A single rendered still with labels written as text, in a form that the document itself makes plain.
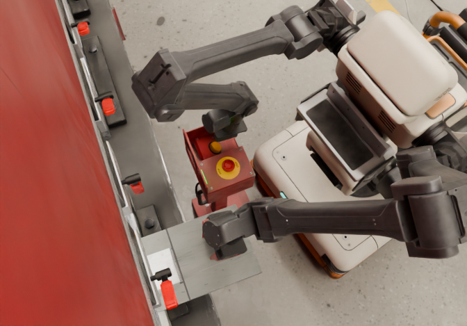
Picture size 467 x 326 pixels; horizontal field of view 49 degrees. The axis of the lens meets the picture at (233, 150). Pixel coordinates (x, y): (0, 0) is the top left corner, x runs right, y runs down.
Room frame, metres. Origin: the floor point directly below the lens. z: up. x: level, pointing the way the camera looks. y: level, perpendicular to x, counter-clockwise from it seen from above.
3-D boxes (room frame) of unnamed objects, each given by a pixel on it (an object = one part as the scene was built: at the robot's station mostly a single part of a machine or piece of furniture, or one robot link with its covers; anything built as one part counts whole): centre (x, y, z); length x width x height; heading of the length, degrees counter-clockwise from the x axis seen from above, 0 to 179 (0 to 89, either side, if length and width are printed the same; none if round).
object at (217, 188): (0.54, 0.04, 0.75); 0.20 x 0.16 x 0.18; 27
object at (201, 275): (0.20, 0.06, 1.00); 0.26 x 0.18 x 0.01; 115
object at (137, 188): (0.30, 0.21, 1.20); 0.04 x 0.02 x 0.10; 115
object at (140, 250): (0.12, 0.19, 1.26); 0.15 x 0.09 x 0.17; 25
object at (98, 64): (0.71, 0.40, 0.89); 0.30 x 0.05 x 0.03; 25
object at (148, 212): (0.20, 0.16, 0.89); 0.30 x 0.05 x 0.03; 25
